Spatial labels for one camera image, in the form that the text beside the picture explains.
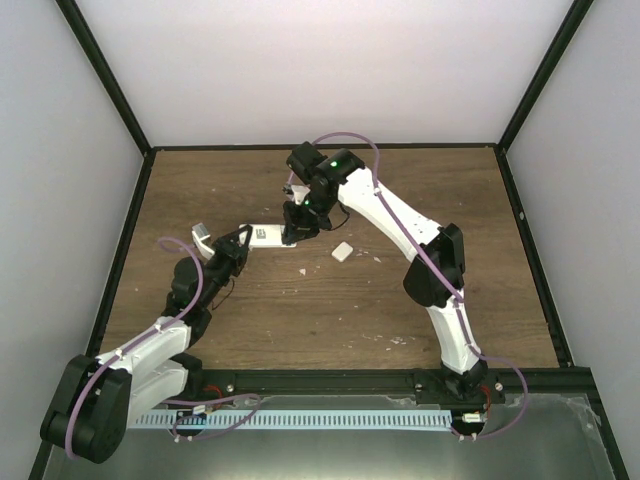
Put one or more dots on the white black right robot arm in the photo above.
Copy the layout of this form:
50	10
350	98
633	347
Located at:
435	253

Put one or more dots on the white remote control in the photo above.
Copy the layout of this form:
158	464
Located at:
264	236

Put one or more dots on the black right corner frame post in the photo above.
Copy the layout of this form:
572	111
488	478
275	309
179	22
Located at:
563	37

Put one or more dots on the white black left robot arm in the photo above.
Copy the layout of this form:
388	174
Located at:
98	398

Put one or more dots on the black left base frame rail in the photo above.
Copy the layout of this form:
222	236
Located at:
122	249

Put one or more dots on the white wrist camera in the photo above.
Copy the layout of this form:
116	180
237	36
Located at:
296	193
201	239

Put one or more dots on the white battery compartment cover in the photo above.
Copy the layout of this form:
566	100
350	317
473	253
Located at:
342	252

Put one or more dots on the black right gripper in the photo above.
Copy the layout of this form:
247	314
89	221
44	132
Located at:
301	229

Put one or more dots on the black rear base frame rail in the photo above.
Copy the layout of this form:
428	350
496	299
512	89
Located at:
326	146

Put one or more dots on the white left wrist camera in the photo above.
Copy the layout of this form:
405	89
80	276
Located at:
201	239

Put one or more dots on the black left corner frame post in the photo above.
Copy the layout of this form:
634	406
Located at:
88	43

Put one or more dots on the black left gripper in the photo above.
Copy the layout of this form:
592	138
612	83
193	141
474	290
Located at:
236	255

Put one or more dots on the black corner frame post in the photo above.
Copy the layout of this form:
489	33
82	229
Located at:
563	37
88	43

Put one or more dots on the black right base frame rail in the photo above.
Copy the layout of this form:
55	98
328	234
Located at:
556	333

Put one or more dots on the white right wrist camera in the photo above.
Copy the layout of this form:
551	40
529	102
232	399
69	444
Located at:
296	193

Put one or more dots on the light blue slotted cable duct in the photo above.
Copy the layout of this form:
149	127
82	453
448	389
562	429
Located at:
403	420

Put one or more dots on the grey metal front plate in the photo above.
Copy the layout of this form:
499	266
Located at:
540	436

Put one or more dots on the black base frame rail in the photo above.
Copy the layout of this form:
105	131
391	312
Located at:
326	146
556	333
122	249

